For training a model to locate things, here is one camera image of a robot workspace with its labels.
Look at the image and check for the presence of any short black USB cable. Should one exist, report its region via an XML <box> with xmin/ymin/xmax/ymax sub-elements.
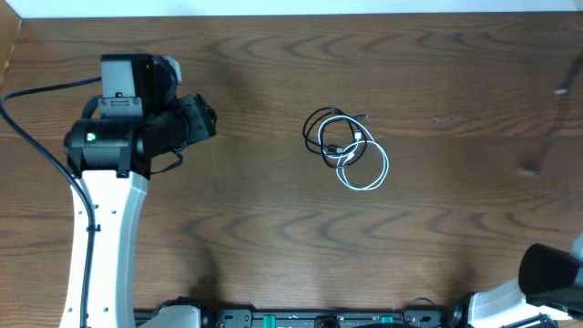
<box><xmin>302</xmin><ymin>107</ymin><xmax>369</xmax><ymax>169</ymax></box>

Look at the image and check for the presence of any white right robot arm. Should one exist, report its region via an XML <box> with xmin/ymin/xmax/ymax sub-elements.
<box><xmin>457</xmin><ymin>237</ymin><xmax>582</xmax><ymax>328</ymax></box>

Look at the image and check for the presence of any white USB cable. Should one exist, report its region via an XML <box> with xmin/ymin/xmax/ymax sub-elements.
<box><xmin>316</xmin><ymin>115</ymin><xmax>391</xmax><ymax>191</ymax></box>

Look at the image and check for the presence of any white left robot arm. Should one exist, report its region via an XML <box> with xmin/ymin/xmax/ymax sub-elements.
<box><xmin>60</xmin><ymin>94</ymin><xmax>217</xmax><ymax>327</ymax></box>

